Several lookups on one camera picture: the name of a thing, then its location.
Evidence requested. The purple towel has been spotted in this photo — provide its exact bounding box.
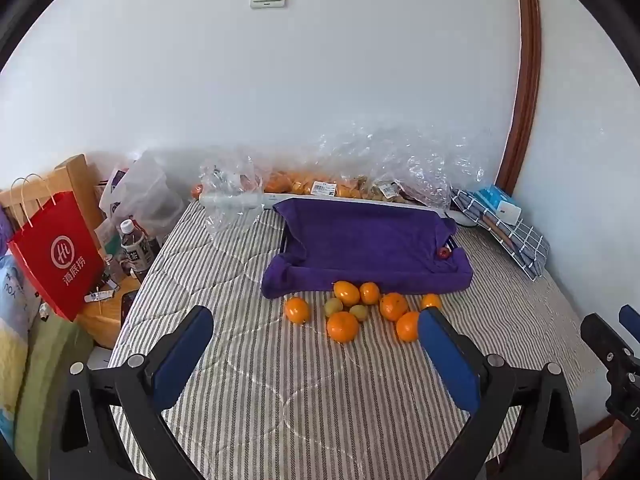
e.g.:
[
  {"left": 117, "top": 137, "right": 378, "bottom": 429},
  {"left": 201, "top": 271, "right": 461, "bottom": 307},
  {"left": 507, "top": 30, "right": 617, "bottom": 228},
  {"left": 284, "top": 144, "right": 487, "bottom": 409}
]
[{"left": 261, "top": 197, "right": 474, "bottom": 301}]

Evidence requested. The large crumpled clear plastic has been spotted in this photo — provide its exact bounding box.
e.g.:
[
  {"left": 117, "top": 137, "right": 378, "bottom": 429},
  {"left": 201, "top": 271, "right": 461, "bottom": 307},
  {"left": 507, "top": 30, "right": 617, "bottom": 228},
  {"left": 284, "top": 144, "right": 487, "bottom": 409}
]
[{"left": 317, "top": 119, "right": 493, "bottom": 210}]

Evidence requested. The green plush blanket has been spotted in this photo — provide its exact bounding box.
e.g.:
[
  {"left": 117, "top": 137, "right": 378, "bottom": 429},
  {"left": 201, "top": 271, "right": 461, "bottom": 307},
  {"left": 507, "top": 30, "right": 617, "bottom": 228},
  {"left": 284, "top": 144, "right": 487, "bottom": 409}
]
[{"left": 10, "top": 305, "right": 97, "bottom": 480}]

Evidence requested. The plastic bag of oranges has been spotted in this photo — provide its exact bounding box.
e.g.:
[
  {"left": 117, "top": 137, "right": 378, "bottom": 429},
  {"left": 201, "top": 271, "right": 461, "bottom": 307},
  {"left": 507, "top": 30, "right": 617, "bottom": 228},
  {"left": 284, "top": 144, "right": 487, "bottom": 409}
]
[{"left": 264, "top": 170, "right": 342, "bottom": 199}]

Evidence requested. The blue tissue pack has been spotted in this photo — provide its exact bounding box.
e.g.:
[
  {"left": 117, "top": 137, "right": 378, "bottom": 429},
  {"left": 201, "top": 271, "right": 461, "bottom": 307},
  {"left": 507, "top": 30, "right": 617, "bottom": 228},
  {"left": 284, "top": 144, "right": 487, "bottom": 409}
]
[{"left": 472, "top": 185, "right": 517, "bottom": 211}]

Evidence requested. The striped quilt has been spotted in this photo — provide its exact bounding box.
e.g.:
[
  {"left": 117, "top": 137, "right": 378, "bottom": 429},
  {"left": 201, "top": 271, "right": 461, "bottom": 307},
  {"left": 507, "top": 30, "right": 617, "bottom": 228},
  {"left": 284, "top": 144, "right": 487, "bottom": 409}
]
[{"left": 107, "top": 200, "right": 608, "bottom": 480}]

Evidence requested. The plastic bag of brown fruit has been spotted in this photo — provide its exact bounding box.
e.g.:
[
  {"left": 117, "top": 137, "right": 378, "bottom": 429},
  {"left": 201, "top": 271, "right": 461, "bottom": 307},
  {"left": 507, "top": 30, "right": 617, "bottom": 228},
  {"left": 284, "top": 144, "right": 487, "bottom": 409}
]
[{"left": 340, "top": 175, "right": 418, "bottom": 207}]

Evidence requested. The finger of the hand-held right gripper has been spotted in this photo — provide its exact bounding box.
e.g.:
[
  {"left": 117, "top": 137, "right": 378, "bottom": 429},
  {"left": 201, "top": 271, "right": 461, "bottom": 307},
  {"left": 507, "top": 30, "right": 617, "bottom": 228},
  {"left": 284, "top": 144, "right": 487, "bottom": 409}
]
[
  {"left": 618, "top": 304, "right": 640, "bottom": 342},
  {"left": 580, "top": 312, "right": 628, "bottom": 367}
]

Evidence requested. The checkered blue cloth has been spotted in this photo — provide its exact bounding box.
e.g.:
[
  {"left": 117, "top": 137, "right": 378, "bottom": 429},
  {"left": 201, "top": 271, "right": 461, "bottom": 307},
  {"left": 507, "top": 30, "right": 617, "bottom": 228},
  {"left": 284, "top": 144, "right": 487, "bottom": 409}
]
[{"left": 450, "top": 187, "right": 552, "bottom": 281}]

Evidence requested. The dark drink bottle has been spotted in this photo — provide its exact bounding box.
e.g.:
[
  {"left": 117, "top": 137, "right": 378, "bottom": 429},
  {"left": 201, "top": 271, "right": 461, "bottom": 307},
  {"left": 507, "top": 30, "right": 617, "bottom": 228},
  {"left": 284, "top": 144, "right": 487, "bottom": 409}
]
[{"left": 142, "top": 232, "right": 163, "bottom": 266}]

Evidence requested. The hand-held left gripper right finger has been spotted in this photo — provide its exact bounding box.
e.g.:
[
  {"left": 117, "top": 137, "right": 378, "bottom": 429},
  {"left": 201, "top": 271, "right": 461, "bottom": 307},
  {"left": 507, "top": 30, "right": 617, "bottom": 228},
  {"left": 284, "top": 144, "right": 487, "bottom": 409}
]
[{"left": 417, "top": 306, "right": 583, "bottom": 480}]

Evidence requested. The tea bottle white cap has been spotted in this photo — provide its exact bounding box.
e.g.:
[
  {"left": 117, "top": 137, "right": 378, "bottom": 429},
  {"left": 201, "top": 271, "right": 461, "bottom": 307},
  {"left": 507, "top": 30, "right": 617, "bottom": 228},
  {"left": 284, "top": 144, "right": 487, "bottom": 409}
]
[{"left": 118, "top": 219, "right": 156, "bottom": 277}]

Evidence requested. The black phone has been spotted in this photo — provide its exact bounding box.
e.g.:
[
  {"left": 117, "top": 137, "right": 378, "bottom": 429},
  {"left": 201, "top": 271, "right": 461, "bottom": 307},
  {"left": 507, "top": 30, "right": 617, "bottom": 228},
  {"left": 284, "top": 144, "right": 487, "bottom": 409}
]
[{"left": 120, "top": 290, "right": 142, "bottom": 329}]

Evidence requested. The red paper bag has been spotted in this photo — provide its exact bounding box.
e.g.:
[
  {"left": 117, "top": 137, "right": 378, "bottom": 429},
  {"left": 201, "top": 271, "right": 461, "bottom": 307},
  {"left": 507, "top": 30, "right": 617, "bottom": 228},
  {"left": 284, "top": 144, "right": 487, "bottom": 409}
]
[{"left": 7, "top": 174, "right": 107, "bottom": 324}]

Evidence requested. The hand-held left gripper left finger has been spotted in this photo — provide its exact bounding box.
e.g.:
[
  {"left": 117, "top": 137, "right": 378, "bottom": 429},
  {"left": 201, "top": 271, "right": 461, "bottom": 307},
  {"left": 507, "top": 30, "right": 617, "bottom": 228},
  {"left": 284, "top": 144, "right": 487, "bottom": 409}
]
[{"left": 47, "top": 305, "right": 216, "bottom": 480}]

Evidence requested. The brown wooden door frame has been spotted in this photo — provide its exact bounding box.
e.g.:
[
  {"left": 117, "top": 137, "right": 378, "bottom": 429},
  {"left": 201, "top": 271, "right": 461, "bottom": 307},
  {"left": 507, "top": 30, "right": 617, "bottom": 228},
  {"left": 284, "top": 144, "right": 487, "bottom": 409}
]
[{"left": 494, "top": 0, "right": 544, "bottom": 200}]

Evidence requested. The clear plastic bag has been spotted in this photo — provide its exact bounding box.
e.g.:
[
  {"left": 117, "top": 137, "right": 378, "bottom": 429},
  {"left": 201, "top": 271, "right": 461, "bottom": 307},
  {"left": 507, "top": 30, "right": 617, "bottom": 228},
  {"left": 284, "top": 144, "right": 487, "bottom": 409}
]
[{"left": 199, "top": 152, "right": 265, "bottom": 248}]

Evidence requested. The white charger box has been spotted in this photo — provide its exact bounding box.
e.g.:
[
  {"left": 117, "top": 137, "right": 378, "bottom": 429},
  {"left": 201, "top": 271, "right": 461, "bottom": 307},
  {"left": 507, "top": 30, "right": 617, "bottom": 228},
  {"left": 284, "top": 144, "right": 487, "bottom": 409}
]
[{"left": 492, "top": 200, "right": 522, "bottom": 225}]

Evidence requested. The wooden nightstand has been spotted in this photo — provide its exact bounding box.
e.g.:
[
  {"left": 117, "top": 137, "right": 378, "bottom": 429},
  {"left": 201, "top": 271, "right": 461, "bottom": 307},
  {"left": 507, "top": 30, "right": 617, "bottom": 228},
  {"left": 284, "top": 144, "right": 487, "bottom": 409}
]
[{"left": 75, "top": 260, "right": 151, "bottom": 350}]

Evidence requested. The white plastic bag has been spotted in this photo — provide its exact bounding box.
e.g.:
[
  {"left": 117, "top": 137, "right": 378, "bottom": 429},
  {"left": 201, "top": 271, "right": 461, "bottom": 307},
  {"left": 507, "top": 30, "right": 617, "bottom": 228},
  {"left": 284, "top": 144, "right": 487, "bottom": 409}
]
[{"left": 97, "top": 150, "right": 187, "bottom": 243}]

